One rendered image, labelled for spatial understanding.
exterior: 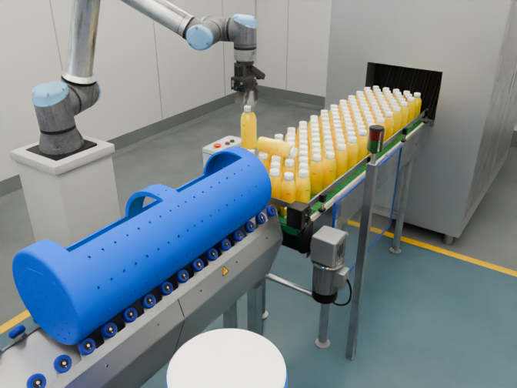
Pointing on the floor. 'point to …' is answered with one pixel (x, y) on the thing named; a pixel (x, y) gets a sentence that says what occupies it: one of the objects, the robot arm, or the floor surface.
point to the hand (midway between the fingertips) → (248, 107)
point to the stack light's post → (361, 257)
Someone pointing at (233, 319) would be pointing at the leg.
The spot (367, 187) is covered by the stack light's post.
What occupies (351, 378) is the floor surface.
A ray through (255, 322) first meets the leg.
